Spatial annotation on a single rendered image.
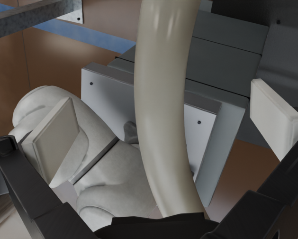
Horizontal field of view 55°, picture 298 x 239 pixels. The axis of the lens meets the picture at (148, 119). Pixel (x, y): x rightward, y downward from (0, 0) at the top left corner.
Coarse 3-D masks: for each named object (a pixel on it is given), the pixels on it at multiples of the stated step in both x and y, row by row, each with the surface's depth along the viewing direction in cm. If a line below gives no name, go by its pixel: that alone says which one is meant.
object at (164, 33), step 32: (160, 0) 14; (192, 0) 14; (160, 32) 14; (192, 32) 15; (160, 64) 15; (160, 96) 16; (160, 128) 16; (160, 160) 17; (160, 192) 19; (192, 192) 19
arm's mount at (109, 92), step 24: (96, 72) 77; (120, 72) 79; (96, 96) 80; (120, 96) 77; (192, 96) 73; (120, 120) 81; (192, 120) 71; (216, 120) 75; (192, 144) 74; (192, 168) 78
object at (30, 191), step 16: (0, 144) 14; (16, 144) 15; (0, 160) 14; (16, 160) 14; (16, 176) 13; (32, 176) 12; (16, 192) 11; (32, 192) 11; (48, 192) 11; (16, 208) 14; (32, 208) 10; (48, 208) 10; (64, 208) 9; (32, 224) 10; (48, 224) 9; (64, 224) 9; (80, 224) 9
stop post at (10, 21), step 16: (48, 0) 155; (64, 0) 159; (80, 0) 163; (0, 16) 127; (16, 16) 132; (32, 16) 141; (48, 16) 151; (64, 16) 173; (80, 16) 169; (0, 32) 127
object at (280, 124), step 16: (256, 80) 20; (256, 96) 19; (272, 96) 17; (256, 112) 19; (272, 112) 16; (288, 112) 15; (272, 128) 16; (288, 128) 14; (272, 144) 17; (288, 144) 14
